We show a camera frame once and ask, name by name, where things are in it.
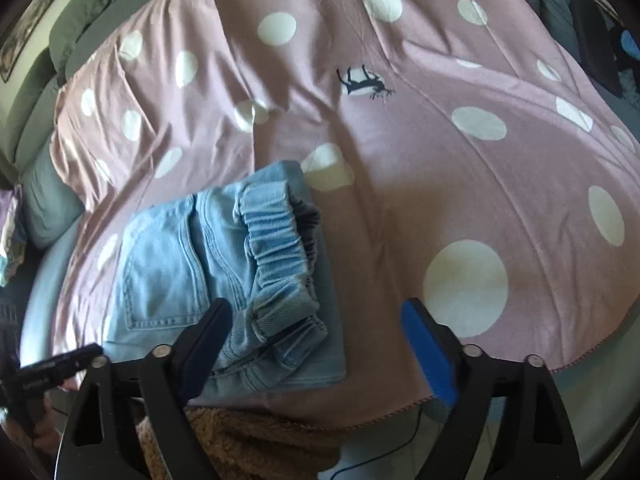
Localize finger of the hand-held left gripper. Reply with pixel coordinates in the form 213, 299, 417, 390
17, 344, 104, 392

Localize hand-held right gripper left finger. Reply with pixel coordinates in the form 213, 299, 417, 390
54, 298, 234, 480

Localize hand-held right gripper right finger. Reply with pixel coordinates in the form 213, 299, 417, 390
399, 298, 585, 480

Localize light blue denim pants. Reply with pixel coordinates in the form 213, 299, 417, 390
102, 160, 348, 404

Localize brown fuzzy clothing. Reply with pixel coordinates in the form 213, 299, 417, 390
134, 402, 351, 480

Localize pale bed sheet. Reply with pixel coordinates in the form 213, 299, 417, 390
18, 150, 89, 376

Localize colourful patterned cloth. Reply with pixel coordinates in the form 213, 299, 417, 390
0, 185, 28, 287

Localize pink polka dot blanket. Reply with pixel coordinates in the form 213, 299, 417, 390
49, 0, 640, 429

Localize black chair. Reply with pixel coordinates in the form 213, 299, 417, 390
570, 0, 629, 98

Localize black cable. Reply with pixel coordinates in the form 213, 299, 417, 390
332, 400, 424, 478

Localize framed wall picture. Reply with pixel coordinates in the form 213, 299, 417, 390
0, 0, 57, 84

